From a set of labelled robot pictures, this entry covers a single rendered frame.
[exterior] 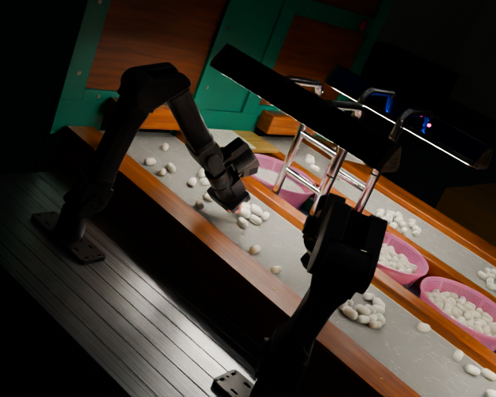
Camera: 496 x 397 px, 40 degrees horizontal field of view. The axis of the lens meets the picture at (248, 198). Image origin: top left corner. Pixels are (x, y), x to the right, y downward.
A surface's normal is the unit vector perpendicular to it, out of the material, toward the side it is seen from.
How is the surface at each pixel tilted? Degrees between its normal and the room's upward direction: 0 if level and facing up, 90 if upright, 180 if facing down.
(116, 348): 0
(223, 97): 90
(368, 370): 0
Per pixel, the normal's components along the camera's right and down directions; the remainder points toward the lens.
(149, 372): 0.36, -0.86
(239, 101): 0.67, 0.51
